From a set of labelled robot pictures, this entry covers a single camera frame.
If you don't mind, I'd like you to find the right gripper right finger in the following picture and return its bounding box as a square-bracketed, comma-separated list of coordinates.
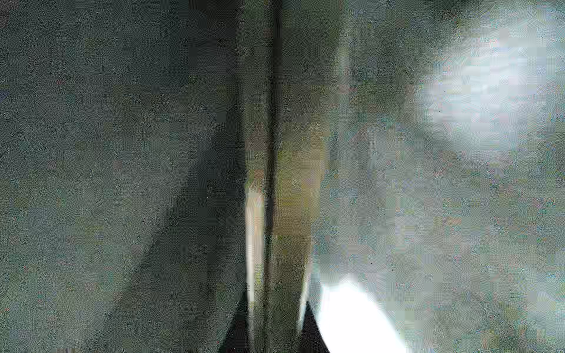
[298, 302, 330, 353]

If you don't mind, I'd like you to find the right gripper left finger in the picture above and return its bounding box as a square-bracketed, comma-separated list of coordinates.
[217, 291, 250, 353]

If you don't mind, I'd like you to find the dark grey laptop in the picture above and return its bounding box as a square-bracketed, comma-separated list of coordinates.
[238, 1, 347, 352]

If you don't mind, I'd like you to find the grey laptop bag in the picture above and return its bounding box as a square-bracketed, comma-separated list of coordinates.
[1, 1, 564, 352]

